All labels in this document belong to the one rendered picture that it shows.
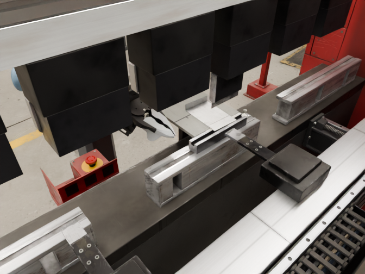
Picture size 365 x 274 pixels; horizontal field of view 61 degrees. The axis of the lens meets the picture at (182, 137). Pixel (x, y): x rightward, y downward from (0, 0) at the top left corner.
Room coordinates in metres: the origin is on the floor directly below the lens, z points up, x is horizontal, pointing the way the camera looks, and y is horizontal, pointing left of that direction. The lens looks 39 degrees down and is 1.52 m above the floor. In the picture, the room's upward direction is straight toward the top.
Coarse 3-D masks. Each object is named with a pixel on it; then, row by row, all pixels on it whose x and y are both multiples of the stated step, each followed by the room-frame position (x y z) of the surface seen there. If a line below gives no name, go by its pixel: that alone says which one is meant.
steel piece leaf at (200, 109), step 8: (192, 104) 0.79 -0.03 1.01; (200, 104) 0.81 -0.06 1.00; (208, 104) 0.81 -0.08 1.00; (192, 112) 0.76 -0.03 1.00; (200, 112) 0.76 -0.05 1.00; (208, 112) 0.76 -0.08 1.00; (216, 112) 0.76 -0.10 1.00; (224, 112) 0.76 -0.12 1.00; (200, 120) 0.72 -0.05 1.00; (208, 120) 0.72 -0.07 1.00; (216, 120) 0.72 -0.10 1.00
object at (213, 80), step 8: (216, 80) 0.66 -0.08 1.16; (224, 80) 0.68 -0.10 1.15; (232, 80) 0.70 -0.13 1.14; (240, 80) 0.72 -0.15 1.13; (216, 88) 0.66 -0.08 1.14; (224, 88) 0.68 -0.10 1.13; (232, 88) 0.70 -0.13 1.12; (240, 88) 0.72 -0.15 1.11; (216, 96) 0.66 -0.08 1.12; (224, 96) 0.68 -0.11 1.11; (232, 96) 0.72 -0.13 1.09; (216, 104) 0.67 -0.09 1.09
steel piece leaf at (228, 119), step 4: (228, 116) 0.74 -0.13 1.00; (220, 120) 0.72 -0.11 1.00; (224, 120) 0.72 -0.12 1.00; (228, 120) 0.72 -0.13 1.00; (232, 120) 0.72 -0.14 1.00; (212, 124) 0.70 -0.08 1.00; (216, 124) 0.70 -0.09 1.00; (220, 124) 0.70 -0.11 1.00; (224, 124) 0.70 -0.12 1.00; (212, 128) 0.68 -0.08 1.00; (216, 128) 0.68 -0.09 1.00
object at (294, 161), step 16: (240, 144) 0.62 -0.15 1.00; (256, 144) 0.61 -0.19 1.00; (272, 160) 0.52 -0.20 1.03; (288, 160) 0.52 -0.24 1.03; (304, 160) 0.52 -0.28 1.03; (320, 160) 0.52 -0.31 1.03; (272, 176) 0.49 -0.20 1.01; (288, 176) 0.48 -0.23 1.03; (304, 176) 0.47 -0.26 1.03; (320, 176) 0.48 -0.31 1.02; (288, 192) 0.46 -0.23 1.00; (304, 192) 0.44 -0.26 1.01
